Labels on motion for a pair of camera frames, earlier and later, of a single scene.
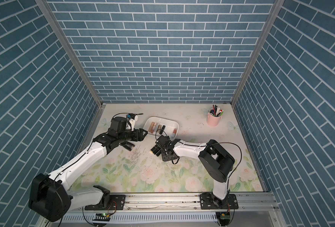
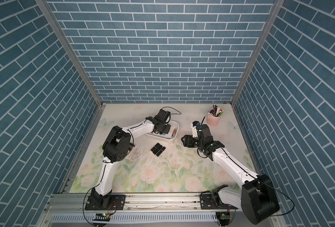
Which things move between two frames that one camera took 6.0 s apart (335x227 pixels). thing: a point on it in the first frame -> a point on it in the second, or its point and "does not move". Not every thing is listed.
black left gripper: [140, 137] -> [167, 129]
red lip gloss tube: [174, 132] does not move
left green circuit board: [101, 216] does not move
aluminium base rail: [181, 210] does not move
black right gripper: [163, 157] -> [188, 140]
